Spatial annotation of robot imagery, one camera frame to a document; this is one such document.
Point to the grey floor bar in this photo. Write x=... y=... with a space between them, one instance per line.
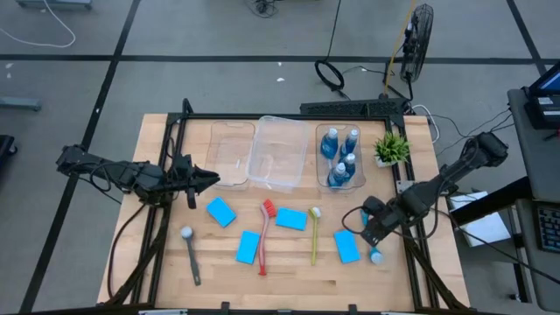
x=19 y=104

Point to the grey cart base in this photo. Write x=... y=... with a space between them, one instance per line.
x=54 y=3

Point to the red and white dish brush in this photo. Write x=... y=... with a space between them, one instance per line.
x=269 y=207

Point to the black beam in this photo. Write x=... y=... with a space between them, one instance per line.
x=494 y=201

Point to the grey dish brush white head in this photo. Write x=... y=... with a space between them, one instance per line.
x=186 y=232

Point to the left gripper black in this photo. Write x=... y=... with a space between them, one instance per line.
x=181 y=175

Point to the green plant in white pot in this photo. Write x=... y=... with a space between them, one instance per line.
x=391 y=149

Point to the black laptop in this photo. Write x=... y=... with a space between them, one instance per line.
x=547 y=105

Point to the black perforated equipment case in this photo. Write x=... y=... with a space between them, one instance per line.
x=350 y=107

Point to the black floor fan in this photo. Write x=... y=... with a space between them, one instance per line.
x=420 y=39

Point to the grey desk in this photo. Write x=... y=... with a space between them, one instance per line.
x=531 y=166

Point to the black aluminium table frame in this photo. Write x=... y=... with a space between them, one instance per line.
x=284 y=116

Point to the black floor object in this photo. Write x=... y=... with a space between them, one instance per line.
x=5 y=149

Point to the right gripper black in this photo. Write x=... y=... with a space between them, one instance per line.
x=382 y=209

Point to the black keyboard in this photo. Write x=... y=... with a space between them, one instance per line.
x=550 y=227

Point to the tall clear plastic tub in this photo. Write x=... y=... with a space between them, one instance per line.
x=277 y=153

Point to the white box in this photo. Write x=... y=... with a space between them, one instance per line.
x=485 y=227

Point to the yellow-green dish brush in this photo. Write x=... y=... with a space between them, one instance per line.
x=314 y=240

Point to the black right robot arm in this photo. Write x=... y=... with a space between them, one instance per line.
x=455 y=168

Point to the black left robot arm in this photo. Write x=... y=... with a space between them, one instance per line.
x=131 y=175

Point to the black table clamp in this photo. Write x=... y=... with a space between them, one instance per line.
x=225 y=307
x=352 y=308

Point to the blue rectangular sponge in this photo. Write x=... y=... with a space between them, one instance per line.
x=291 y=219
x=248 y=247
x=221 y=212
x=347 y=246

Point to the blue dish soap bottle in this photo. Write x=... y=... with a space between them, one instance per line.
x=350 y=142
x=338 y=176
x=329 y=143
x=348 y=165

